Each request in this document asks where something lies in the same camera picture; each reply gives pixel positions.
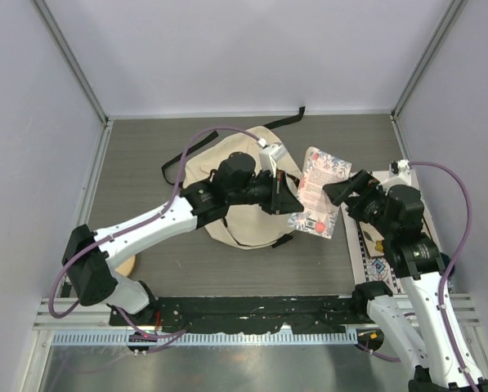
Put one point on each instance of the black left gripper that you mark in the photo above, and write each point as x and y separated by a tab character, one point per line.
287	202

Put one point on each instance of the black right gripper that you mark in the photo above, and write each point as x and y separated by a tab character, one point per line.
339	191

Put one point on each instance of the floral pink paperback book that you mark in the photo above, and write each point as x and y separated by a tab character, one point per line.
319	216

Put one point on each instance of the cream canvas backpack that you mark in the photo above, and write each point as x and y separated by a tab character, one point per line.
243	226

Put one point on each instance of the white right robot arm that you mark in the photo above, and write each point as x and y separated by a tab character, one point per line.
435	353

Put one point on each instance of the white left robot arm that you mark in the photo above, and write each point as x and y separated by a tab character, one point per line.
92	257

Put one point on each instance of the square floral ceramic plate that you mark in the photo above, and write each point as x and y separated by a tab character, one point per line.
373	240

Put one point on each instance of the patterned white placemat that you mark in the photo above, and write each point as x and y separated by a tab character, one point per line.
367	269

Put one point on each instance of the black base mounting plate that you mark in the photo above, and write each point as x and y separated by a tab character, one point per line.
253	314

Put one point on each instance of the blue ceramic mug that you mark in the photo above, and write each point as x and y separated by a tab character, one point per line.
447	262

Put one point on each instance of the round wooden painted plate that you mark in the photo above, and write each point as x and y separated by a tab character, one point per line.
127	267

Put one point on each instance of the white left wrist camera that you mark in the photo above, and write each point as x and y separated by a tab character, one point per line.
271	155

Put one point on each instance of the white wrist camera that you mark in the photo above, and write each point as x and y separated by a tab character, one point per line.
271	155
399	174

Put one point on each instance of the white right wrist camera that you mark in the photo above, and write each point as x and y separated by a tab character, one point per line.
399	174

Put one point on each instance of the aluminium frame rail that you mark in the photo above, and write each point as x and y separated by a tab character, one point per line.
98	316

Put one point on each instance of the white slotted cable duct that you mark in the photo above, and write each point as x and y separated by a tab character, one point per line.
283	337

